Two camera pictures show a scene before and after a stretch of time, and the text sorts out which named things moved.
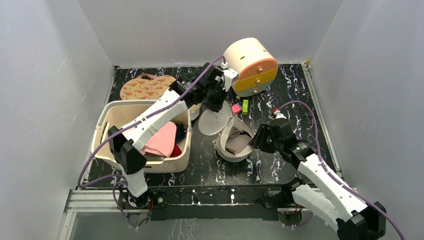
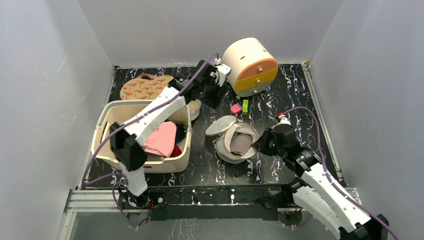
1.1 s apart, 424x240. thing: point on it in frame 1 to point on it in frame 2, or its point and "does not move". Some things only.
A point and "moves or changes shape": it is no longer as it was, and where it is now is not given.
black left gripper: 218,106 does not move
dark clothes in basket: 180,132 does not move
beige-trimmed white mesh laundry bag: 216,124 moves or changes shape
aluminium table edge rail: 89,201 does not move
